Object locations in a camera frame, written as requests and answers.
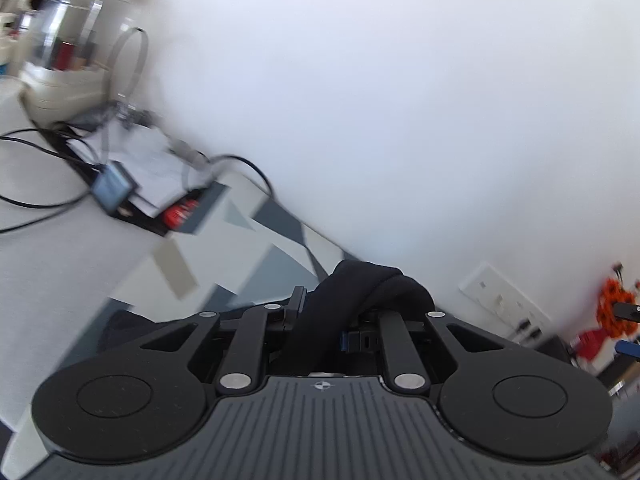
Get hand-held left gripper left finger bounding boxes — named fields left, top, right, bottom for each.
left=136, top=286, right=307, bottom=397

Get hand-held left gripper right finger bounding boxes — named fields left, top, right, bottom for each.
left=340, top=309, right=508, bottom=397

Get black pants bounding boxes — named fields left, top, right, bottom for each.
left=97, top=259, right=437, bottom=378

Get orange artificial flowers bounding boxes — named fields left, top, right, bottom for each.
left=597, top=262, right=640, bottom=337

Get red vase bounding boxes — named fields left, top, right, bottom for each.
left=575, top=329, right=613, bottom=362

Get black red box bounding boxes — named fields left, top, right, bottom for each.
left=117, top=182, right=231, bottom=237

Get white paper sheets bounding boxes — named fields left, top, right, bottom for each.
left=67, top=120, right=201, bottom=218

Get small grey square device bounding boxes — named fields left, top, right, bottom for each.
left=91, top=162, right=138, bottom=213

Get white wall socket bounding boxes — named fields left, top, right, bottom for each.
left=525, top=312, right=552, bottom=343
left=510, top=305, right=543, bottom=336
left=487, top=285, right=526, bottom=323

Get white network wall plate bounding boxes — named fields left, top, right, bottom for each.
left=459, top=260, right=506, bottom=306

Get black cable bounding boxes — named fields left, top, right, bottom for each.
left=0, top=26, right=150, bottom=233
left=207, top=154, right=275, bottom=198

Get silver cable adapter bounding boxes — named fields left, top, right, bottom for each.
left=167, top=140, right=211, bottom=168

